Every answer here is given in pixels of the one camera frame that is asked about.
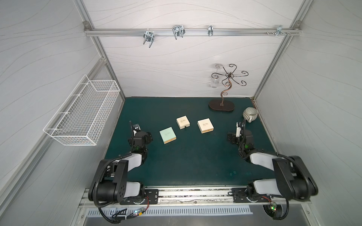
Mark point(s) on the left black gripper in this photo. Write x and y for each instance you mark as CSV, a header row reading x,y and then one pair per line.
x,y
135,130

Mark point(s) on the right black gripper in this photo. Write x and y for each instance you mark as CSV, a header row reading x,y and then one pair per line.
x,y
237,135

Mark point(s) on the mint green jewelry box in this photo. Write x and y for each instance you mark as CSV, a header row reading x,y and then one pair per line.
x,y
168,135

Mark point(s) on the cream drawer jewelry box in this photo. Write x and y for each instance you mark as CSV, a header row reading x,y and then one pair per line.
x,y
205,125

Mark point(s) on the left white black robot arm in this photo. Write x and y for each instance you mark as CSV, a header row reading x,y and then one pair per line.
x,y
110,184

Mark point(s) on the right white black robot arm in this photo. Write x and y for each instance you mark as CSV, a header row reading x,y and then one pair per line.
x,y
292,180

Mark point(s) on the black metal jewelry stand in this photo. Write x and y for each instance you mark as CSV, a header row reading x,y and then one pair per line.
x,y
227,80

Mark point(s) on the grey ribbed ceramic ornament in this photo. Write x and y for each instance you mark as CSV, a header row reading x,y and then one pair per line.
x,y
250,114

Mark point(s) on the dark green table mat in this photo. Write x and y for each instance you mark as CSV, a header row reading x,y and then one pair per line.
x,y
193,159

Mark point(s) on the clear glass on stand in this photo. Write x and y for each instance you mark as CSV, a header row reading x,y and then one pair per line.
x,y
215,76

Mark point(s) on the left metal clamp hook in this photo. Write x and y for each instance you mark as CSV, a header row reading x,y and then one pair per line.
x,y
148,37

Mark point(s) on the metal clamp hook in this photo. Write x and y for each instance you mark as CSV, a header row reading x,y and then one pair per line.
x,y
148,37
178,31

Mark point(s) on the right metal clamp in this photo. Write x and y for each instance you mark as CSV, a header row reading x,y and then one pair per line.
x,y
278,32

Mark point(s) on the small metal clamp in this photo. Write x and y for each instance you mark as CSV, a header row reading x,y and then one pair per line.
x,y
210,30

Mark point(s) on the aluminium cross bar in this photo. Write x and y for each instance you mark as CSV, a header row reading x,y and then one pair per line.
x,y
197,32

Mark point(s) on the middle metal clamp hook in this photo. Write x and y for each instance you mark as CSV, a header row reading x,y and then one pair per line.
x,y
178,31

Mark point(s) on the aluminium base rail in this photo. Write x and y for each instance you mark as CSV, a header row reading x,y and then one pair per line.
x,y
205,195

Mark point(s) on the white wire basket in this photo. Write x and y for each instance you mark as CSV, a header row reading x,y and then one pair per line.
x,y
82,117

